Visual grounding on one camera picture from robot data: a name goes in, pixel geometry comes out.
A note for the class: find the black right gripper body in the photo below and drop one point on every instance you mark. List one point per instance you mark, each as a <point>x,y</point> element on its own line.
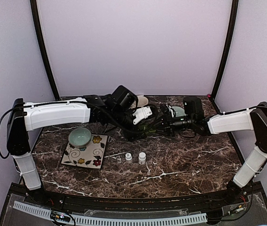
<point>171,124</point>

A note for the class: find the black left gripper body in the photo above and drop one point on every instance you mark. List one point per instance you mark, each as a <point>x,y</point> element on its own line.
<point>132,134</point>

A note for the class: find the green weekly pill organizer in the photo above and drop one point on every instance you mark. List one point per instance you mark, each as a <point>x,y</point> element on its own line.
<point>150,132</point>

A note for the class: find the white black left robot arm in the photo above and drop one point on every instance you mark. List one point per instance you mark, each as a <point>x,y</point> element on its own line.
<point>112,109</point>

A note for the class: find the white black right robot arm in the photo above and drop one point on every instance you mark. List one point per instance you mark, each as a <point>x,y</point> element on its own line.
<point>253,118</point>

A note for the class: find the striped light blue bowl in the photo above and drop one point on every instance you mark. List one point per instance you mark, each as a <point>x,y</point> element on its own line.
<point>179,111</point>

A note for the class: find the white pill bottle left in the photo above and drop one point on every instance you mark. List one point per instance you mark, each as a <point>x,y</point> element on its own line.
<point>128,157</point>

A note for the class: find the white pill bottle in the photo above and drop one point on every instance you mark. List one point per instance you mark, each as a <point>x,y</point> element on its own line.
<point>142,158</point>
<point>128,157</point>

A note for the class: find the white pill bottle right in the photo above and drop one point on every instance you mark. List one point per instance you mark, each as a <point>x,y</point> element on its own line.
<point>142,158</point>

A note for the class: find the white mug with coral pattern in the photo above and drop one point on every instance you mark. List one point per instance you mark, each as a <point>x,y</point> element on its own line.
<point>139,101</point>

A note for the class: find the square floral plate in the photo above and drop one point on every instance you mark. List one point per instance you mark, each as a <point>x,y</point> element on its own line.
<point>90,156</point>

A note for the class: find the plain celadon green bowl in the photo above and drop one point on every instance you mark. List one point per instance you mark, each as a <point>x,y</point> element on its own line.
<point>80,137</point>

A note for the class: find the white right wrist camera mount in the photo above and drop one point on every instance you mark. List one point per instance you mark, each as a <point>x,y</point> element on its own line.
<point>171,110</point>

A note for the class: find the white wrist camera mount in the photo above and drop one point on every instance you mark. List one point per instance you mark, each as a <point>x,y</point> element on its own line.
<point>171,110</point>
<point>141,114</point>

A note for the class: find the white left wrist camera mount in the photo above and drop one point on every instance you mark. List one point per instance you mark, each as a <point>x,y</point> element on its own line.
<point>141,114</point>

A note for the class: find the black front table rail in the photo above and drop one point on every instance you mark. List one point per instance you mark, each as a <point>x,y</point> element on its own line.
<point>213,203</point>

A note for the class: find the white slotted cable duct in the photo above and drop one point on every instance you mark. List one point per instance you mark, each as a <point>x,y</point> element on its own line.
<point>109,218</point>

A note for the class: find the black frame post left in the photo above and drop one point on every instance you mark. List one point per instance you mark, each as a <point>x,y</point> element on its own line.
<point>42,48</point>

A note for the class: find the black frame post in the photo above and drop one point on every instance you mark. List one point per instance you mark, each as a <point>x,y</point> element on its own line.
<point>226,49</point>
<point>42,48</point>

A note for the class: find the black frame post right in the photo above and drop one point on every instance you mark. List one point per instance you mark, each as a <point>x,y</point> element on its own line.
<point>226,49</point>

